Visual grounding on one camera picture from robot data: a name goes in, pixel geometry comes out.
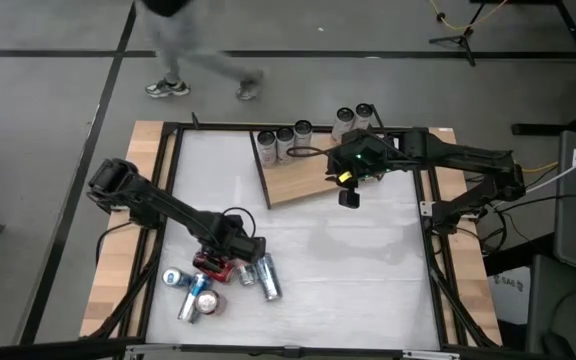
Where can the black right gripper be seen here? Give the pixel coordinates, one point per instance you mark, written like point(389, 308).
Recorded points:
point(368, 155)

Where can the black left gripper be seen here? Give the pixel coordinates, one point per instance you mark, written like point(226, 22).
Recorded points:
point(238, 235)

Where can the white Celsius Peach Vibe can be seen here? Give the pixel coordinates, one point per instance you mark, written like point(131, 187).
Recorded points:
point(363, 120)
point(342, 127)
point(303, 137)
point(267, 152)
point(247, 275)
point(285, 149)

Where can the dark red black-striped can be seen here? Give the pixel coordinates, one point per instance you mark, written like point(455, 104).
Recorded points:
point(218, 274)

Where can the blue silver Red Bull can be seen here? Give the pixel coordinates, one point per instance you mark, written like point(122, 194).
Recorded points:
point(190, 305)
point(269, 280)

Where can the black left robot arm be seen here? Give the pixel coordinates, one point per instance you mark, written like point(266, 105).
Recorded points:
point(168, 207)

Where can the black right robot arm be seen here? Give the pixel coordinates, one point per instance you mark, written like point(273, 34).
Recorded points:
point(468, 160)

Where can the red can with silver lid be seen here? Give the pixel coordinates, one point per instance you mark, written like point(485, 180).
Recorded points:
point(210, 302)

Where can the wooden tray board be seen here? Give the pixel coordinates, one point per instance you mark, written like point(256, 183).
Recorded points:
point(298, 180)

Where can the small blue Red Bull can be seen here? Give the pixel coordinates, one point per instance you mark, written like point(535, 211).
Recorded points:
point(175, 277)

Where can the silver mounting plate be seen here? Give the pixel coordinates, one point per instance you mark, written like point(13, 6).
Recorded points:
point(425, 207)

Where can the white printed cardboard box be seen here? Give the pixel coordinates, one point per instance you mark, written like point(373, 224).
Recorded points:
point(508, 295)

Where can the black tripod stand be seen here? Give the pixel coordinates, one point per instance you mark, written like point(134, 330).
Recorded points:
point(463, 40)

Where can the person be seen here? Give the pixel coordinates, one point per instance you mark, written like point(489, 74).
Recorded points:
point(178, 35)

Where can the black floor stand frame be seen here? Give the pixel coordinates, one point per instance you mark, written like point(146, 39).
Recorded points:
point(543, 129)

